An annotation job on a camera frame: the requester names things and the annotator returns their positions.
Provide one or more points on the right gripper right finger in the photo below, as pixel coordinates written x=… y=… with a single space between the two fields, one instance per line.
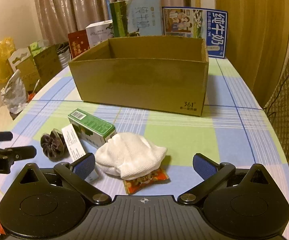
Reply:
x=214 y=176

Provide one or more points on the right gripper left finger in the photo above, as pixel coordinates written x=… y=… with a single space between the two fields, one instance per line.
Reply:
x=74 y=174

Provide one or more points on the white knitted cloth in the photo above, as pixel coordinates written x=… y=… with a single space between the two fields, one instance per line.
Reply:
x=129 y=156

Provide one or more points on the white long box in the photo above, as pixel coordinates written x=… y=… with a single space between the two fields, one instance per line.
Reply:
x=74 y=144

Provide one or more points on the green medicine box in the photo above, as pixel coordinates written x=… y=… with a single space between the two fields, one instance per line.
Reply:
x=90 y=128

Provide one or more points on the checked tablecloth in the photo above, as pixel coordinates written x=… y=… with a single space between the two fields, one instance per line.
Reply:
x=233 y=128

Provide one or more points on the red snack packet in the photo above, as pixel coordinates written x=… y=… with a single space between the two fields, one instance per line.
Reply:
x=135 y=185

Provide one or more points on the white patterned plastic bag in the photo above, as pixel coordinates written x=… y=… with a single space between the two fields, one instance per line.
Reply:
x=14 y=94

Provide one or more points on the yellow plastic bag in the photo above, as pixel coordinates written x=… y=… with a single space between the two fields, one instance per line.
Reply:
x=7 y=48

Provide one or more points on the brown paper bag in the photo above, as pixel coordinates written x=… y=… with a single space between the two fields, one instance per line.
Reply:
x=40 y=68

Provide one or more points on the white green carton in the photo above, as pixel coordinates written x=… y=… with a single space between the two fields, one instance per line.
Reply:
x=29 y=52

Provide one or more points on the open brown cardboard box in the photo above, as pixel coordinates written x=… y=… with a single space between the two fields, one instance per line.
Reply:
x=160 y=73

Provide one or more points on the red gift box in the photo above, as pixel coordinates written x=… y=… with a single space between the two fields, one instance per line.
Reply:
x=78 y=43

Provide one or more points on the white humidifier box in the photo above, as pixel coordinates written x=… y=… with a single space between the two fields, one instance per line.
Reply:
x=99 y=32

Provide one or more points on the blue milk carton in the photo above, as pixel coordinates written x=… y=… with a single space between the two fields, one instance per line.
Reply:
x=209 y=24

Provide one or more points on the wooden door panel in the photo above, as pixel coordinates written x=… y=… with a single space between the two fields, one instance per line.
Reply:
x=257 y=42

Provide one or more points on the green light-blue milk carton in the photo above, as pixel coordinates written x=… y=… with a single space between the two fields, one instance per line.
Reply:
x=137 y=18

